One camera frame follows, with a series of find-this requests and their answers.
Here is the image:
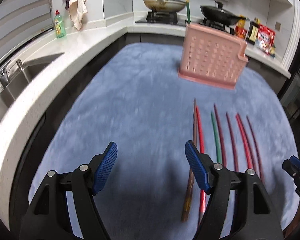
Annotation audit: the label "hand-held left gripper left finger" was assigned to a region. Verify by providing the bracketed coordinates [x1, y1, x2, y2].
[19, 141, 118, 240]

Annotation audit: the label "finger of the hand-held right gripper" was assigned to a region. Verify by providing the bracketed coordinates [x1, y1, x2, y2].
[282, 156, 300, 200]

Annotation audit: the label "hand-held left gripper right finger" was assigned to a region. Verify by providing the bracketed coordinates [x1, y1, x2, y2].
[185, 140, 284, 240]

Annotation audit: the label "green chopstick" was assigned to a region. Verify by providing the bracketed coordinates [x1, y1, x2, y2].
[184, 0, 192, 24]
[210, 112, 222, 164]

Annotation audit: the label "dark red chopstick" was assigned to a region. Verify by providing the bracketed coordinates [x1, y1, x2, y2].
[226, 113, 239, 173]
[246, 116, 265, 183]
[214, 104, 227, 166]

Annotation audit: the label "brown wooden chopstick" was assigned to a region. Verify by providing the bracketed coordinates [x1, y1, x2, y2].
[180, 99, 198, 222]

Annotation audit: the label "pink perforated utensil basket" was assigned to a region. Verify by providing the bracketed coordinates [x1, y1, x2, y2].
[177, 22, 249, 90]

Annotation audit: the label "blue plush mat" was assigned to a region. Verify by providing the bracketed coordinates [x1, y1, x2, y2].
[27, 42, 300, 240]

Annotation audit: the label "stainless steel sink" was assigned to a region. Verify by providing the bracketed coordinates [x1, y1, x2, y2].
[0, 52, 65, 120]

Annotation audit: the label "white kitchen counter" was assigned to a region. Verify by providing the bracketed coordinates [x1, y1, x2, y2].
[0, 12, 292, 230]

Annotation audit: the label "red cereal bag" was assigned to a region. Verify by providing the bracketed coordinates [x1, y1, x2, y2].
[255, 25, 276, 55]

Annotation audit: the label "chrome faucet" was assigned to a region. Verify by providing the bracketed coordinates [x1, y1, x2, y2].
[0, 49, 12, 88]

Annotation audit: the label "dark soy sauce bottle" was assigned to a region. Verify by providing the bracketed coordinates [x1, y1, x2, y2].
[246, 17, 262, 43]

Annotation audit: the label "green dish soap bottle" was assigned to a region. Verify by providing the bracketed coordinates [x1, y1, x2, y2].
[54, 9, 67, 40]

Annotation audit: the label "black gas stove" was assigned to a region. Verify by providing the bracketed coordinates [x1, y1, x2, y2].
[135, 11, 235, 34]

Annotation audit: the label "black frying pan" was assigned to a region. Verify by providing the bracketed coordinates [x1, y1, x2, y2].
[200, 1, 248, 26]

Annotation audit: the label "beige wok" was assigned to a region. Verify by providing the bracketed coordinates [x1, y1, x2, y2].
[143, 0, 187, 13]

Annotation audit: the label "white pink-edged towel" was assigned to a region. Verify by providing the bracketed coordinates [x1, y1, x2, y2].
[69, 0, 88, 31]

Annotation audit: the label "window blinds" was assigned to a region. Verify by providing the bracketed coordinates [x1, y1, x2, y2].
[0, 0, 53, 63]

